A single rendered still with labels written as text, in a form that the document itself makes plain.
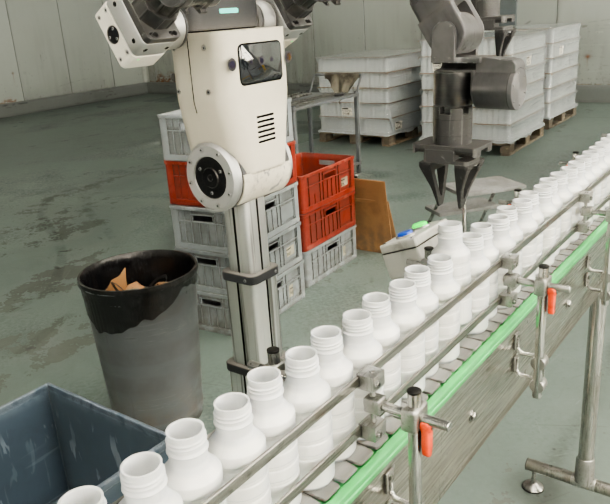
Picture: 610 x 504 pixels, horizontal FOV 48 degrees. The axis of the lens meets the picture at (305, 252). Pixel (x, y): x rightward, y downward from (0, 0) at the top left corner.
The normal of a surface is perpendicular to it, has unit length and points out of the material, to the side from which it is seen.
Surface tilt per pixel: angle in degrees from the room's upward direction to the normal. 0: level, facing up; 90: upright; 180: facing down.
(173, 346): 94
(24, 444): 90
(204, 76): 90
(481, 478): 0
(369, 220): 100
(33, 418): 90
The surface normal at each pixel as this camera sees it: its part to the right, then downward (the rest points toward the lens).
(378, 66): -0.61, 0.30
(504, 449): -0.07, -0.94
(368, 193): -0.54, 0.52
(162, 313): 0.55, 0.30
